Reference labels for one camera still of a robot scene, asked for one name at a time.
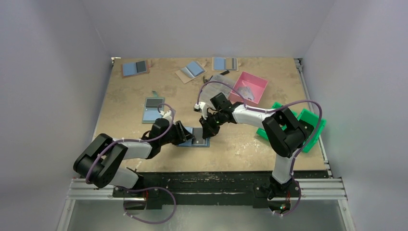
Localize brown open card holder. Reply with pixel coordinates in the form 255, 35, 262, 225
122, 60, 152, 78

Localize green tray lid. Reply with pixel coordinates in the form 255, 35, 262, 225
297, 109, 327, 153

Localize tan open card holder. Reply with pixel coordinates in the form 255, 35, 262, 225
175, 61, 207, 84

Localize beige open card holder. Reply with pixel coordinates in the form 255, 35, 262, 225
212, 57, 241, 71

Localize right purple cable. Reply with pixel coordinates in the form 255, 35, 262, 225
196, 81, 323, 218

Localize cards in pink bin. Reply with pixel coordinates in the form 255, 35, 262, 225
237, 86, 255, 101

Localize pink plastic bin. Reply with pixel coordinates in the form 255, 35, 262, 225
228, 72, 268, 106

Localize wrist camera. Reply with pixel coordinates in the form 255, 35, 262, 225
193, 101, 209, 120
159, 110, 174, 124

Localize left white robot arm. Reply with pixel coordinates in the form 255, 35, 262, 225
73, 118, 194, 197

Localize blue card holder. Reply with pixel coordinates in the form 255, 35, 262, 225
177, 127, 210, 147

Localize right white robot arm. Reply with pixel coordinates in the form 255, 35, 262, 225
194, 93, 310, 199

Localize teal open card holder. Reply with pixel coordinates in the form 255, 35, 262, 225
142, 90, 165, 124

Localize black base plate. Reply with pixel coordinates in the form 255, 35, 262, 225
113, 170, 328, 209

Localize clear plastic organizer box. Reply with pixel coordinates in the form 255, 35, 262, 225
199, 74, 236, 107

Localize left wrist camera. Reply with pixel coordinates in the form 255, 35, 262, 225
159, 110, 174, 124

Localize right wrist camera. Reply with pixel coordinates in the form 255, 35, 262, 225
193, 101, 209, 120

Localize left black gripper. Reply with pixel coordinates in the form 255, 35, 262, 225
159, 120, 193, 145

